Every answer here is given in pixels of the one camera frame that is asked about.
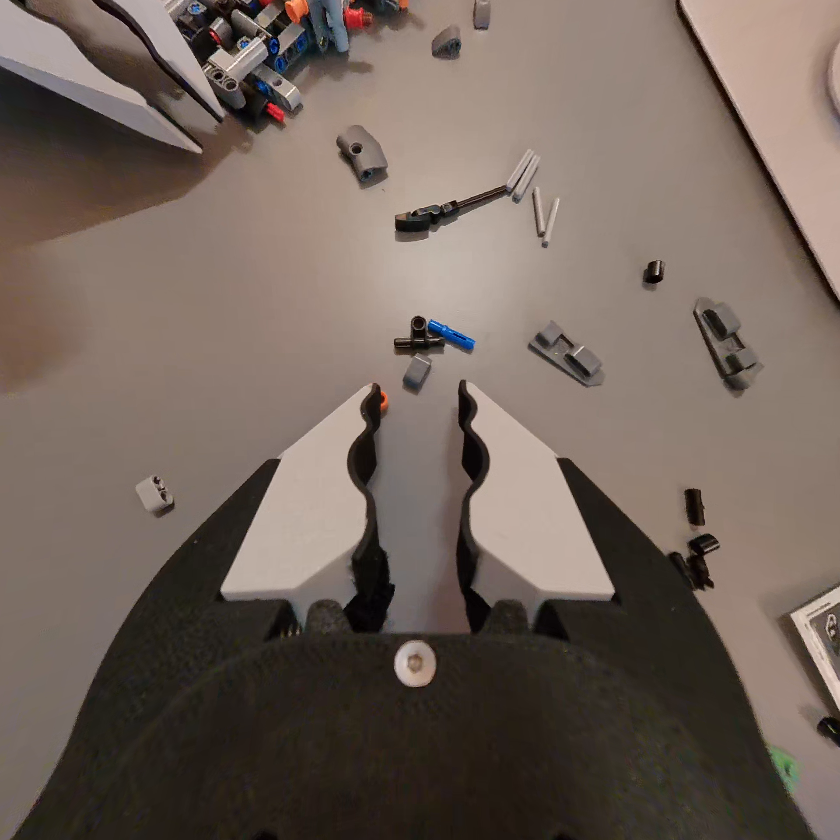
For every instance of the black lego pin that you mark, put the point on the black lego pin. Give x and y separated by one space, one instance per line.
830 730
694 506
695 571
703 545

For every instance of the dark grey lego connector block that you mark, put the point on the dark grey lego connector block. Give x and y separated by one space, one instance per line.
359 151

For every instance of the light grey lego axle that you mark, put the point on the light grey lego axle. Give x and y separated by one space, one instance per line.
539 211
528 178
550 223
519 174

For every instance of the grey two-hole lego brick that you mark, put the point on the grey two-hole lego brick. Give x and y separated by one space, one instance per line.
154 493

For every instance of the lego sticker sheet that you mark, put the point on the lego sticker sheet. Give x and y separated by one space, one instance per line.
820 643

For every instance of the light grey curved lego piece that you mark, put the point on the light grey curved lego piece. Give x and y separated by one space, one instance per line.
482 13

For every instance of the partly built lego model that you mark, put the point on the partly built lego model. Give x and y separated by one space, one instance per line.
262 59

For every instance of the blue lego pin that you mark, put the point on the blue lego pin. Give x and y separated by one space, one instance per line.
453 334

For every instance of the dark grey curved lego piece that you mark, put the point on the dark grey curved lego piece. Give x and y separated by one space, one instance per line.
446 43

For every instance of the green lego piece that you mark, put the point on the green lego piece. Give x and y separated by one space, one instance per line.
785 768

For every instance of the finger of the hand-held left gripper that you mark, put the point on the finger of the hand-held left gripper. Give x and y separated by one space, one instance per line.
170 46
59 62

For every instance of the dark grey lego panel piece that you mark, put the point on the dark grey lego panel piece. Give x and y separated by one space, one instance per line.
725 341
568 354

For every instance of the black lego lever with axle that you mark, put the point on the black lego lever with axle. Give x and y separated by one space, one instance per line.
420 216

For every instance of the small black lego bush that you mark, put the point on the small black lego bush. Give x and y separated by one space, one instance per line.
653 271

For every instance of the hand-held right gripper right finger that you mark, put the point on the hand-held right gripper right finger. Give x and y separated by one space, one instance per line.
531 525

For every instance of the black lego cross connector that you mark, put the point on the black lego cross connector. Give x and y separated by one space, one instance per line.
418 338

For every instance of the grey lego slope tile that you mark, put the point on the grey lego slope tile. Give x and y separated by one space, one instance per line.
417 373

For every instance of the white lamp stand base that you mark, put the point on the white lamp stand base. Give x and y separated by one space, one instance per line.
754 98

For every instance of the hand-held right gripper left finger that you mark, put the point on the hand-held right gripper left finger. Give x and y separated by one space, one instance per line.
308 518

